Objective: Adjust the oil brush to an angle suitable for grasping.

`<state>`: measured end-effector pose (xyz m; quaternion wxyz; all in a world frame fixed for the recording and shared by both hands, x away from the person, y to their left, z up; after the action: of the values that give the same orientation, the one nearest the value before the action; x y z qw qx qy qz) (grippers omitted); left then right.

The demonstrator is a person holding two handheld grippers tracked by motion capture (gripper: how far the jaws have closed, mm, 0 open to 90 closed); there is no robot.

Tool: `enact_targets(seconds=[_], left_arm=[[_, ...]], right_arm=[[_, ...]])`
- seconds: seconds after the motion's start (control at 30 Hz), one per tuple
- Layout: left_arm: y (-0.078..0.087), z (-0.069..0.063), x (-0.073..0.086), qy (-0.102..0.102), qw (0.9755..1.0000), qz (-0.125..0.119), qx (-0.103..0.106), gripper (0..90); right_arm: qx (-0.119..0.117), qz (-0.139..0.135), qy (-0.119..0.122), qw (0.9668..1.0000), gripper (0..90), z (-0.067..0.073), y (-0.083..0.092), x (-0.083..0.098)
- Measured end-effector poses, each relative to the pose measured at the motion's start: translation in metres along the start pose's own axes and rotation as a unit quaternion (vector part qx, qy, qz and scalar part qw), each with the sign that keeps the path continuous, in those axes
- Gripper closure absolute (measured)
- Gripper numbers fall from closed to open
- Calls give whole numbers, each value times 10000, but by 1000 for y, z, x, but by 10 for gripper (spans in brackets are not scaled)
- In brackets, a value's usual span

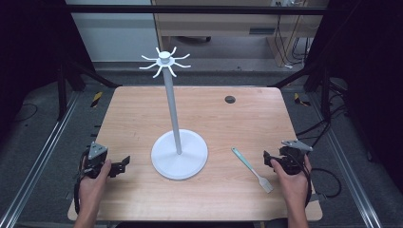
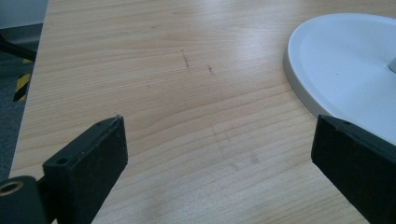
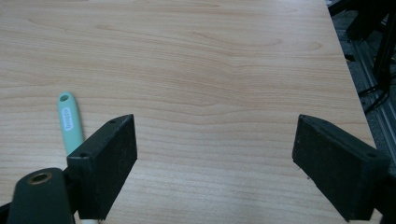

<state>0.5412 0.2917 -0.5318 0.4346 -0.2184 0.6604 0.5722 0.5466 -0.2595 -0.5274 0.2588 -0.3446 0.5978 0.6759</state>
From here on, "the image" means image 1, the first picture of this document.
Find hanging desk cables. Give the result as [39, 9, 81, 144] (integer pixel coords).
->
[273, 0, 315, 69]

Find thin black floor cable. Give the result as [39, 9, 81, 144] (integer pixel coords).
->
[13, 102, 39, 124]

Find person's left hand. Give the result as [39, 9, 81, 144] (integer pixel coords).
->
[77, 159, 113, 207]

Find black floor cables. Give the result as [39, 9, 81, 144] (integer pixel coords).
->
[296, 79, 350, 150]

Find person's right hand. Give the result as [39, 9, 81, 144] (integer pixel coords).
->
[270, 154, 314, 207]

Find white hook stand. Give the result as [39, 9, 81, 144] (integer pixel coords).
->
[139, 46, 209, 181]

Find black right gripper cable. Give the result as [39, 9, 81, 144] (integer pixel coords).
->
[303, 158, 343, 209]

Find fork with teal handle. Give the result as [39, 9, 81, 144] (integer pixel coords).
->
[230, 146, 275, 195]

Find yellow black floor tape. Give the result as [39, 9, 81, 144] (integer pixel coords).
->
[293, 92, 312, 107]
[90, 91, 105, 108]

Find white cabinet panel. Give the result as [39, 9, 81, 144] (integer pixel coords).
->
[65, 0, 160, 63]

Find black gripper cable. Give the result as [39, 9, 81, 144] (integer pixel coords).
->
[73, 147, 91, 216]
[303, 158, 343, 209]

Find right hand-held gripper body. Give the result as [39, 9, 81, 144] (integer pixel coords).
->
[269, 139, 315, 176]

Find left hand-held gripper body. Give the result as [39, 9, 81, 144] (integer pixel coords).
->
[81, 141, 111, 181]

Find black horizontal frame bar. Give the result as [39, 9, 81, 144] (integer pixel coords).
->
[65, 4, 328, 16]

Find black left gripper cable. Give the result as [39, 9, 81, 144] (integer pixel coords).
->
[73, 147, 91, 216]

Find black metal frame stand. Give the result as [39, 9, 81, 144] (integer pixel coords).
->
[56, 58, 124, 122]
[271, 61, 333, 122]

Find metal floor rail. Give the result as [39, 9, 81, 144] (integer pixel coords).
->
[307, 91, 385, 228]
[0, 90, 81, 228]

